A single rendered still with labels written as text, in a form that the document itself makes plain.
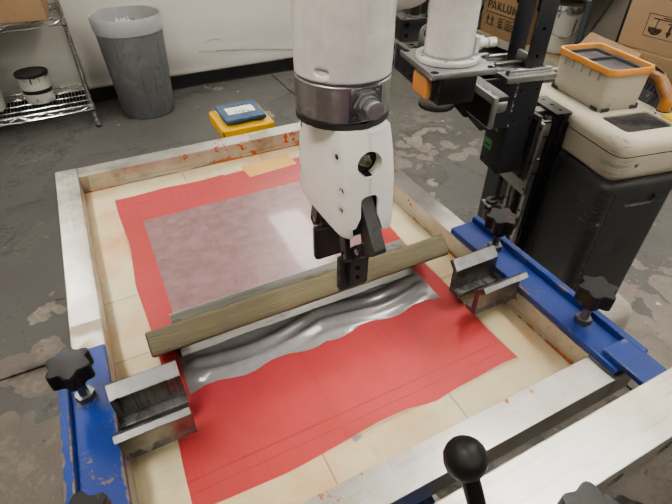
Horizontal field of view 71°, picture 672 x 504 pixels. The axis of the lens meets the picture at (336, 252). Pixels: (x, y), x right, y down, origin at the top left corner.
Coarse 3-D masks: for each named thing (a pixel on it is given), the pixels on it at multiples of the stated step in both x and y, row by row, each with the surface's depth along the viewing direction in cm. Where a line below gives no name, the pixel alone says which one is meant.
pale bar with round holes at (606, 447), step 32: (608, 416) 44; (640, 416) 44; (544, 448) 42; (576, 448) 42; (608, 448) 42; (640, 448) 42; (512, 480) 40; (544, 480) 40; (576, 480) 40; (608, 480) 40
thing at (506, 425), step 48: (192, 144) 98; (240, 144) 98; (288, 144) 104; (96, 288) 65; (96, 336) 58; (576, 384) 53; (624, 384) 56; (480, 432) 48; (528, 432) 50; (384, 480) 45; (432, 480) 45
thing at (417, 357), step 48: (240, 192) 90; (288, 192) 90; (288, 240) 79; (384, 240) 79; (432, 288) 70; (384, 336) 63; (432, 336) 63; (480, 336) 63; (384, 384) 57; (432, 384) 57
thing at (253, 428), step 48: (192, 192) 90; (144, 240) 79; (192, 240) 79; (240, 240) 79; (144, 288) 70; (192, 288) 70; (240, 288) 70; (240, 384) 57; (288, 384) 57; (336, 384) 57; (240, 432) 52; (288, 432) 52; (336, 432) 52; (192, 480) 48; (240, 480) 48
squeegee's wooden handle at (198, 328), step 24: (432, 240) 66; (384, 264) 63; (408, 264) 64; (288, 288) 58; (312, 288) 59; (336, 288) 60; (216, 312) 55; (240, 312) 56; (264, 312) 57; (168, 336) 53; (192, 336) 54
